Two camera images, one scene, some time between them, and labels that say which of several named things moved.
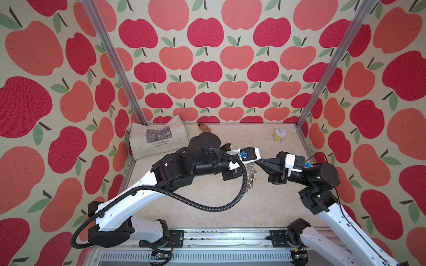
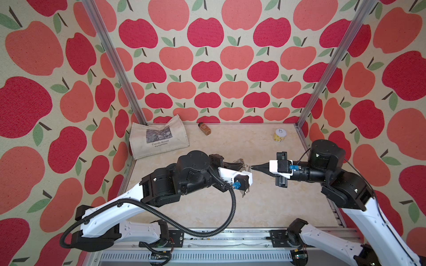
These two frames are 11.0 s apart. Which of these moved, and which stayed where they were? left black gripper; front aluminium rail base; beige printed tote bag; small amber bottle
Moved: left black gripper
Stayed: beige printed tote bag; front aluminium rail base; small amber bottle
